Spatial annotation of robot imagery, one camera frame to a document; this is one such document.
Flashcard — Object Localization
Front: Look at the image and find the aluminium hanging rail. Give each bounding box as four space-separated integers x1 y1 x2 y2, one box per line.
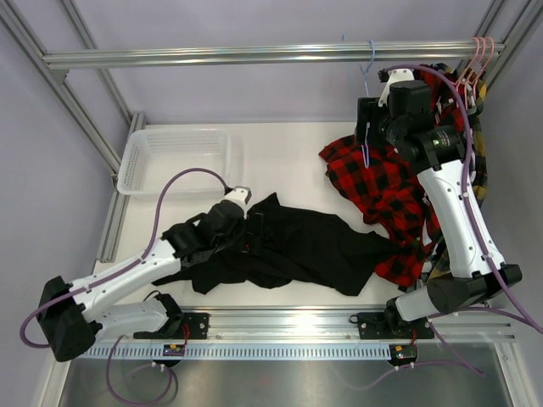
42 37 505 70

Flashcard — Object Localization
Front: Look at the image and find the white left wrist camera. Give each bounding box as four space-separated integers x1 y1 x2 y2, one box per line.
223 186 252 217

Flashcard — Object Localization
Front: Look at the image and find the aluminium frame post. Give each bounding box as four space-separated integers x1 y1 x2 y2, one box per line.
1 1 147 177
473 0 542 89

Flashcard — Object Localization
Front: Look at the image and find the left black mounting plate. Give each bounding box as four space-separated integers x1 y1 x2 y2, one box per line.
132 312 210 340

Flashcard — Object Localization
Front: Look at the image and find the light blue wire hanger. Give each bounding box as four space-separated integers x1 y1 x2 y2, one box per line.
354 39 376 169

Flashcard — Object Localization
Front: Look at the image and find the red black plaid shirt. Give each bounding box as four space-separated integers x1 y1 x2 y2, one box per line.
318 70 459 289

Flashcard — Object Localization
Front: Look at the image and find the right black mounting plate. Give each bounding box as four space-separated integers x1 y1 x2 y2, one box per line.
349 311 434 340

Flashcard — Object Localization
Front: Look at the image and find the left aluminium frame post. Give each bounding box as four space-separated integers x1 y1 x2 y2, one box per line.
1 1 147 177

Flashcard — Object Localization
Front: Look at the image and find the pink wire hanger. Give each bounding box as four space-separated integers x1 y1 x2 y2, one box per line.
455 37 486 109
455 36 487 109
473 36 495 104

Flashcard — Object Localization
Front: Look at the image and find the white slotted cable duct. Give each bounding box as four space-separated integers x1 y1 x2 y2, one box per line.
81 343 392 361

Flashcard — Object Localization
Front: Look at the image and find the white plastic basket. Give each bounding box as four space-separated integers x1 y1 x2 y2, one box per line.
116 128 234 199

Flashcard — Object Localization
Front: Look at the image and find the black mounting plate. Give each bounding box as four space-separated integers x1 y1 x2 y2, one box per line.
349 311 434 340
132 312 210 340

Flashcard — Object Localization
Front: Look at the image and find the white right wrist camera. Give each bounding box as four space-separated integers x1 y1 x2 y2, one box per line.
378 69 414 108

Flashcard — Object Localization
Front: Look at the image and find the right aluminium frame post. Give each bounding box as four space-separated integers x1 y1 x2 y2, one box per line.
473 0 542 89

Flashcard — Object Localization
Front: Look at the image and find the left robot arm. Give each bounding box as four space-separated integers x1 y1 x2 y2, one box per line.
36 200 264 362

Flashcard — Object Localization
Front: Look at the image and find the yellow plaid shirt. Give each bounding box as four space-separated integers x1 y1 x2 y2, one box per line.
428 78 488 279

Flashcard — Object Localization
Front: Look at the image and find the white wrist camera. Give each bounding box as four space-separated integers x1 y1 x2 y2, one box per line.
223 186 252 217
378 69 414 108

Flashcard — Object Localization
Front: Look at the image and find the black polo shirt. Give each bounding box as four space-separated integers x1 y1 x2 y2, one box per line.
153 194 400 297

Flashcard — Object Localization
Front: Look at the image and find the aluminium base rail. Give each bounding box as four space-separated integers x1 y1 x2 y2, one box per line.
91 305 517 343

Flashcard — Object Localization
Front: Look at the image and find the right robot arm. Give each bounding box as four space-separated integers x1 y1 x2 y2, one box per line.
355 80 523 337

